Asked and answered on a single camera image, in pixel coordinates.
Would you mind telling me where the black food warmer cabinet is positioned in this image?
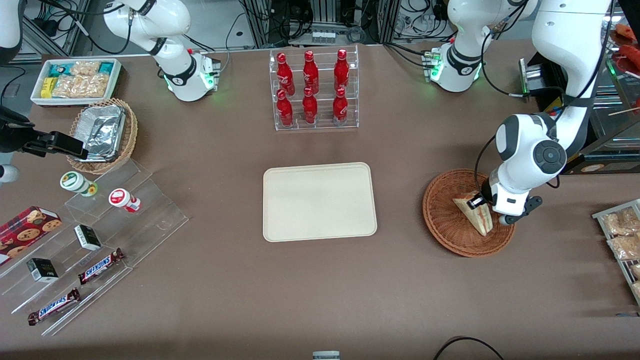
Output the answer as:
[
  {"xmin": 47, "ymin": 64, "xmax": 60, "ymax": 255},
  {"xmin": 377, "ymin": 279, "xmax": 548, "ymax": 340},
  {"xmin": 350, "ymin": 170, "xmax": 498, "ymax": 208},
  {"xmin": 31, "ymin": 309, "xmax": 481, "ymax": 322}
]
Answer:
[{"xmin": 519, "ymin": 7, "xmax": 640, "ymax": 176}]

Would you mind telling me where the black floor cable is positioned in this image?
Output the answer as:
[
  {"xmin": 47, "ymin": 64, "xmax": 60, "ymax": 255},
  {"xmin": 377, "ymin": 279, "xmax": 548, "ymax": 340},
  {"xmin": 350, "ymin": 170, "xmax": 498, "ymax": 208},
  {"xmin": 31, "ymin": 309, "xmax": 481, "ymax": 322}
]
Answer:
[{"xmin": 432, "ymin": 336, "xmax": 506, "ymax": 360}]

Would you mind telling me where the red lid yogurt bottle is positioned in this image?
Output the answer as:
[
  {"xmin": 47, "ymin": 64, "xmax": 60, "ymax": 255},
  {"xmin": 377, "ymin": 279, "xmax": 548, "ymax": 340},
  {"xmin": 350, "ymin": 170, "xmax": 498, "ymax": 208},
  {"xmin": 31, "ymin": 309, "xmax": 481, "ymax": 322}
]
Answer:
[{"xmin": 108, "ymin": 187, "xmax": 142, "ymax": 214}]

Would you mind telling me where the clear acrylic bottle rack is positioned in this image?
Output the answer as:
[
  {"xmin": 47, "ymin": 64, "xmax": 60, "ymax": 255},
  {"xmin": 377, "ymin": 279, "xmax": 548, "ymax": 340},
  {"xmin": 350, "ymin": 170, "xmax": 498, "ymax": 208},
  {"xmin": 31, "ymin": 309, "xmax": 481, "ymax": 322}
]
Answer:
[{"xmin": 269, "ymin": 44, "xmax": 360, "ymax": 132}]

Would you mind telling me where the green lid yogurt bottle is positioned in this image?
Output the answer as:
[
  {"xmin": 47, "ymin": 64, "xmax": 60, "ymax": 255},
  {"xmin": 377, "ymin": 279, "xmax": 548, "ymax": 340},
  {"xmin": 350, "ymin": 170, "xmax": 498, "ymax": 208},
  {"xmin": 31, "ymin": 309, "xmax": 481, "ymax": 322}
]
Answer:
[{"xmin": 59, "ymin": 171, "xmax": 99, "ymax": 198}]

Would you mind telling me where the grey wire rack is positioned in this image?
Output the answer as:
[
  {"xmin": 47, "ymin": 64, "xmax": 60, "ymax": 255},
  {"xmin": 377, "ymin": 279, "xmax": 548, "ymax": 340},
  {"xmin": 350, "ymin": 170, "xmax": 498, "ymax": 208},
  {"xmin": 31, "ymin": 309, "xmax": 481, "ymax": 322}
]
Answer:
[{"xmin": 591, "ymin": 198, "xmax": 640, "ymax": 307}]

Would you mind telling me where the clear acrylic stepped stand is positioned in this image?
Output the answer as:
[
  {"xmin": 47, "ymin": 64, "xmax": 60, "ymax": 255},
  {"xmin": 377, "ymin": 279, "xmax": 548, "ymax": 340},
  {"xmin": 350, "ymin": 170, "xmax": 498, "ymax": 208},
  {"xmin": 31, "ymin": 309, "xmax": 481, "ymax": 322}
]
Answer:
[{"xmin": 0, "ymin": 158, "xmax": 190, "ymax": 337}]

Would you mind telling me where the clear bag of crackers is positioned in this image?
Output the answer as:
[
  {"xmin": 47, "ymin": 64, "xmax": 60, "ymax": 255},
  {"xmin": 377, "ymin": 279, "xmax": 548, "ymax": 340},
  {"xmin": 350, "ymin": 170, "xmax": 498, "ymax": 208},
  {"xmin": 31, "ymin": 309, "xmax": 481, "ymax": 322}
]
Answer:
[
  {"xmin": 69, "ymin": 60, "xmax": 101, "ymax": 77},
  {"xmin": 80, "ymin": 73, "xmax": 110, "ymax": 99},
  {"xmin": 52, "ymin": 75, "xmax": 84, "ymax": 99}
]

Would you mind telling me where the triangular sandwich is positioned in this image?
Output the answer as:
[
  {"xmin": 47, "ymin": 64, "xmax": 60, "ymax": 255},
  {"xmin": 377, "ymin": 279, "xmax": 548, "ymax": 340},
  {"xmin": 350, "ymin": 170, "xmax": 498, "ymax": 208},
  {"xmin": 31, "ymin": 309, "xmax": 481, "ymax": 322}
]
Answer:
[{"xmin": 453, "ymin": 191, "xmax": 494, "ymax": 237}]

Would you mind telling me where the steel warmer pan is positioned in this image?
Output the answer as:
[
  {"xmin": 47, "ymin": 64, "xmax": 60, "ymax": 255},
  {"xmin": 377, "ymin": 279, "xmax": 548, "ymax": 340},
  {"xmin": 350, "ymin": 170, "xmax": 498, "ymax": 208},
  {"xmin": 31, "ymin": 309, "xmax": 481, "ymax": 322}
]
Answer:
[{"xmin": 592, "ymin": 96, "xmax": 640, "ymax": 146}]

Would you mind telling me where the white rectangular snack bin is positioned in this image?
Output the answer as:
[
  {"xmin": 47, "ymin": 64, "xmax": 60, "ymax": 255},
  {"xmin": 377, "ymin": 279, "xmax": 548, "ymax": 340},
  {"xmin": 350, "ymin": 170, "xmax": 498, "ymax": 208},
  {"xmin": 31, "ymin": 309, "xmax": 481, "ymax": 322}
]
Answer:
[{"xmin": 30, "ymin": 58, "xmax": 123, "ymax": 108}]

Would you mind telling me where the red sausage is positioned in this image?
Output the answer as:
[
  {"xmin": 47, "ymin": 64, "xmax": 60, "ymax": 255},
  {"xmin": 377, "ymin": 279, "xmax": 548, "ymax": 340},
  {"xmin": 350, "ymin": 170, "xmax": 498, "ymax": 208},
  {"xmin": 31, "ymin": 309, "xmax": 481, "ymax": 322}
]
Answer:
[
  {"xmin": 615, "ymin": 44, "xmax": 640, "ymax": 76},
  {"xmin": 613, "ymin": 22, "xmax": 640, "ymax": 44}
]

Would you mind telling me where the round brown wicker basket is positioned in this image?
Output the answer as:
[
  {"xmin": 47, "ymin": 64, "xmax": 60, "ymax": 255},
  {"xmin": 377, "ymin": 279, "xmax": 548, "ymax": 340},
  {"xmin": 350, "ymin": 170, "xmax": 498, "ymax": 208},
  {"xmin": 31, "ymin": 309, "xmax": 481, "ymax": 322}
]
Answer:
[{"xmin": 422, "ymin": 168, "xmax": 517, "ymax": 259}]

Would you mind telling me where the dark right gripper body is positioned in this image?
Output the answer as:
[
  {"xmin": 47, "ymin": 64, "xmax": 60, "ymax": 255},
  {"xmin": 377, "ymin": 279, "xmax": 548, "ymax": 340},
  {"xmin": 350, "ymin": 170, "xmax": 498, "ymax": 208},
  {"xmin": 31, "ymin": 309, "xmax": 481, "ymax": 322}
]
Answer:
[{"xmin": 0, "ymin": 106, "xmax": 37, "ymax": 154}]

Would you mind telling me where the oval tan wicker basket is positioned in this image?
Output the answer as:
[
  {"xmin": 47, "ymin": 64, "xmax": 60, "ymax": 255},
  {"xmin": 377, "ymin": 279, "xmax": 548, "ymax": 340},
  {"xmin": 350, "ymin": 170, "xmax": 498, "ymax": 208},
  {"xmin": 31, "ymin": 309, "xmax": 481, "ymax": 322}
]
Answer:
[{"xmin": 66, "ymin": 98, "xmax": 139, "ymax": 175}]

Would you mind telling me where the snickers chocolate bar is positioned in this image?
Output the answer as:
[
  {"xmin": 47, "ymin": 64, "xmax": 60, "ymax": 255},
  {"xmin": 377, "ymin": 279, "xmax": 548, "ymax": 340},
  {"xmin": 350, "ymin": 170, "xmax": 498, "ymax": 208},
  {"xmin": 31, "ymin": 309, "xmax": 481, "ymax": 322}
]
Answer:
[
  {"xmin": 78, "ymin": 247, "xmax": 126, "ymax": 286},
  {"xmin": 27, "ymin": 287, "xmax": 81, "ymax": 327}
]

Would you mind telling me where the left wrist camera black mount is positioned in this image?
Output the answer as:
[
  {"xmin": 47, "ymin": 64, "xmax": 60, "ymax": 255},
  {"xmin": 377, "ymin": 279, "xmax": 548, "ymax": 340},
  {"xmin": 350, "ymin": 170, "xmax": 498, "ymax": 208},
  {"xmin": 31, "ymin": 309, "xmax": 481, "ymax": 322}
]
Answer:
[{"xmin": 498, "ymin": 196, "xmax": 544, "ymax": 226}]

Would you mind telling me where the silver foil container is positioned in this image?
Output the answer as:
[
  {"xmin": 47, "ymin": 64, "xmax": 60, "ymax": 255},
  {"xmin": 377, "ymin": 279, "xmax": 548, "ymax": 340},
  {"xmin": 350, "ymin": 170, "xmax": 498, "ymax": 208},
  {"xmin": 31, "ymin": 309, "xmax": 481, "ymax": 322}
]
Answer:
[{"xmin": 74, "ymin": 104, "xmax": 127, "ymax": 163}]

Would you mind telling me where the red cola bottle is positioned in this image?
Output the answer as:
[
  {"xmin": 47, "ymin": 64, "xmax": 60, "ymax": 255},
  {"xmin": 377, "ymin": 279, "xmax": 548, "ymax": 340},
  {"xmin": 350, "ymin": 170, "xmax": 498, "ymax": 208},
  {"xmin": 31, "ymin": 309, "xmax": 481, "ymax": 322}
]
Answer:
[
  {"xmin": 276, "ymin": 89, "xmax": 295, "ymax": 128},
  {"xmin": 332, "ymin": 88, "xmax": 349, "ymax": 126},
  {"xmin": 301, "ymin": 87, "xmax": 319, "ymax": 125},
  {"xmin": 302, "ymin": 50, "xmax": 320, "ymax": 95},
  {"xmin": 276, "ymin": 52, "xmax": 296, "ymax": 96},
  {"xmin": 333, "ymin": 49, "xmax": 350, "ymax": 92}
]

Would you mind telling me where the red cookie box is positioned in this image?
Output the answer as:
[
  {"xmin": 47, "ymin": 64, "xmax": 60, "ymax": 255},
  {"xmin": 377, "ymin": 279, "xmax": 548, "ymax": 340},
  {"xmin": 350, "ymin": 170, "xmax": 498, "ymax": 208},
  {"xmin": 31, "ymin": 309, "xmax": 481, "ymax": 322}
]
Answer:
[{"xmin": 0, "ymin": 205, "xmax": 64, "ymax": 266}]

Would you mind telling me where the small black box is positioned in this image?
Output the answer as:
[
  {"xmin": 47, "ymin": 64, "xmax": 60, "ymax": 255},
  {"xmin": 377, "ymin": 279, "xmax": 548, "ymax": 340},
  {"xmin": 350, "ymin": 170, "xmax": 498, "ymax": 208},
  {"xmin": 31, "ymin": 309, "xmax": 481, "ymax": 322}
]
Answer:
[
  {"xmin": 73, "ymin": 224, "xmax": 103, "ymax": 252},
  {"xmin": 26, "ymin": 257, "xmax": 60, "ymax": 284}
]

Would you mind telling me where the beige plastic tray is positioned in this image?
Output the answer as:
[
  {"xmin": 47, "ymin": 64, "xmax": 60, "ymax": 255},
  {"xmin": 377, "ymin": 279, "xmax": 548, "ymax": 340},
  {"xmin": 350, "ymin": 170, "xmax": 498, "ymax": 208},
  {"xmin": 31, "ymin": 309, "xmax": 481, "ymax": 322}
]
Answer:
[{"xmin": 263, "ymin": 162, "xmax": 378, "ymax": 243}]

